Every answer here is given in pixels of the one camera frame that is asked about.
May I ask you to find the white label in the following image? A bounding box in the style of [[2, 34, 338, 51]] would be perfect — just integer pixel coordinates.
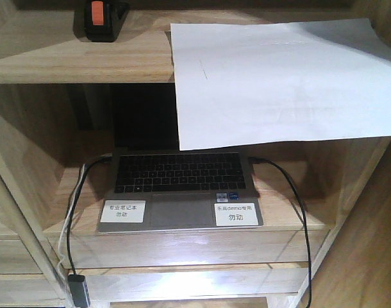
[[100, 200, 146, 223], [214, 203, 259, 227]]

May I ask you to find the black cable right of laptop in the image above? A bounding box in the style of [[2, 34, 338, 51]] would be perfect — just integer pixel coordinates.
[[249, 156, 313, 308]]

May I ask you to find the white cable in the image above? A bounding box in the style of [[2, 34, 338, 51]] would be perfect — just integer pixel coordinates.
[[56, 157, 103, 308]]

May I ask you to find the white label left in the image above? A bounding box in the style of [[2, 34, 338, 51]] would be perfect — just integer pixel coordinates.
[[100, 200, 146, 223]]

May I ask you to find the black cable left of laptop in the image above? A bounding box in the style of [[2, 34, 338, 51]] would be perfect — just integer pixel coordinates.
[[65, 156, 113, 276]]

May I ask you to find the grey usb hub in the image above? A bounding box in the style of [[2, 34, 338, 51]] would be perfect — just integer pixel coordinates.
[[67, 274, 90, 308]]

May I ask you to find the wooden shelf unit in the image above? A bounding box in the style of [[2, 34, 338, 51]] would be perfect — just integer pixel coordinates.
[[0, 1, 391, 307]]

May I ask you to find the black stapler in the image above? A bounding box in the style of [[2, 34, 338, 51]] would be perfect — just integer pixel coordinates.
[[73, 1, 130, 42]]

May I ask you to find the black cable of laptop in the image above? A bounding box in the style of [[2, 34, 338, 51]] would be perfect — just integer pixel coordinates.
[[249, 156, 313, 308], [65, 156, 113, 276]]

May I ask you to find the white label right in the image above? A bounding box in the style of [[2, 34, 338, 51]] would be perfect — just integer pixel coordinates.
[[214, 203, 259, 227]]

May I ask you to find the grey laptop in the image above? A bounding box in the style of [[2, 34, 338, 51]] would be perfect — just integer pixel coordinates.
[[97, 83, 265, 234]]

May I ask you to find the white paper sheet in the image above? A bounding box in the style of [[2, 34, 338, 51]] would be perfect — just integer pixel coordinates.
[[171, 19, 391, 150]]

